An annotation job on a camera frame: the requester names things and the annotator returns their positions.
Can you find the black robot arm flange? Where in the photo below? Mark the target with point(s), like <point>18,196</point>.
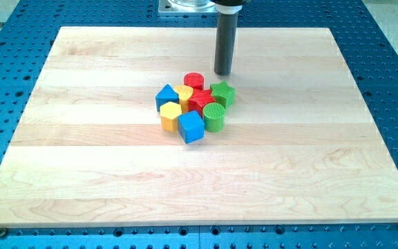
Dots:
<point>231,2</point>

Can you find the blue cube block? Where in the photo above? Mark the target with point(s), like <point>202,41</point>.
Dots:
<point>191,126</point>

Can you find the green cylinder block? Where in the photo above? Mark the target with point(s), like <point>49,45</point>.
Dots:
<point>213,116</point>

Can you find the red star block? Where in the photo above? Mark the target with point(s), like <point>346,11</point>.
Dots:
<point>199,99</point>

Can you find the yellow hexagon block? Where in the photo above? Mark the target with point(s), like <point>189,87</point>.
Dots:
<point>169,113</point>

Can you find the yellow heart block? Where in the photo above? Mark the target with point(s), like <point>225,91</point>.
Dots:
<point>184,93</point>

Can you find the green star block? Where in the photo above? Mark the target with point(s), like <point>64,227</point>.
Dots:
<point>223,93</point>

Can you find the red cylinder block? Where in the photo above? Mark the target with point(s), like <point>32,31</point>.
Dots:
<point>194,80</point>

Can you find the blue triangle block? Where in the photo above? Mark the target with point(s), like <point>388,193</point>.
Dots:
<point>165,95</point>

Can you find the light wooden board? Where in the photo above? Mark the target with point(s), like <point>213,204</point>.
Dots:
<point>299,144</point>

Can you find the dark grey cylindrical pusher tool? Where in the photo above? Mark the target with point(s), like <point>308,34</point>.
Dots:
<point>225,37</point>

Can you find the left board clamp screw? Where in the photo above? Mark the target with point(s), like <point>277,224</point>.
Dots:
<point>3,232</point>

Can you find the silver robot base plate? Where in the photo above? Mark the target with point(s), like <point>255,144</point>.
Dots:
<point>171,7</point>

